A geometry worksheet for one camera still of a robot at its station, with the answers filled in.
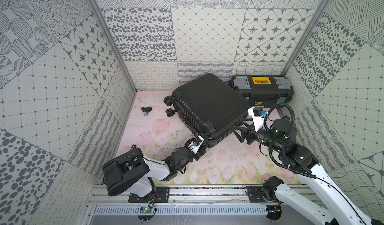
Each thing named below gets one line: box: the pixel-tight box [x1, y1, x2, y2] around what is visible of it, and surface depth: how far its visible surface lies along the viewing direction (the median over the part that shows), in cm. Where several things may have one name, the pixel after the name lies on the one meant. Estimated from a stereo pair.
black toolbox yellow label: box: [229, 74, 295, 107], surface depth 102 cm
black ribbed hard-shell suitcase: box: [163, 73, 250, 148], surface depth 88 cm
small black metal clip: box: [141, 106, 152, 117], surface depth 109 cm
